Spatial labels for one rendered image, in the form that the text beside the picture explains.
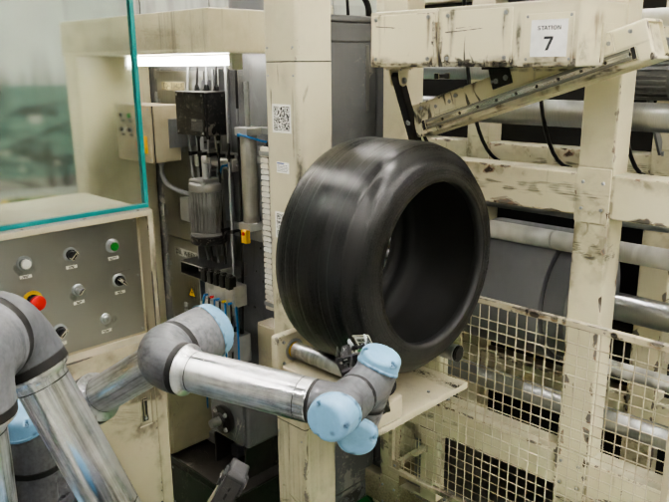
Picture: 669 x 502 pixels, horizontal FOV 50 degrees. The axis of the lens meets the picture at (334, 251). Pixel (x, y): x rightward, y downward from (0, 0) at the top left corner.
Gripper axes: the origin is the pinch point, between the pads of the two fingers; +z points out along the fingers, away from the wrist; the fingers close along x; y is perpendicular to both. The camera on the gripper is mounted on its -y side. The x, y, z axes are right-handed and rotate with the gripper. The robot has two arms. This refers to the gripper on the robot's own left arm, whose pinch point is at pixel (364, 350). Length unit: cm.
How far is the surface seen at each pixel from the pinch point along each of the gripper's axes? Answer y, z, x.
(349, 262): 19.9, 2.7, -3.7
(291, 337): -5.7, 29.1, 23.9
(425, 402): -28.9, 17.0, -5.6
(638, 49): 37, 30, -78
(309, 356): -9.3, 22.7, 19.5
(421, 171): 29.2, 19.0, -23.8
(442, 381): -32.3, 29.6, -10.1
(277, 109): 50, 49, 8
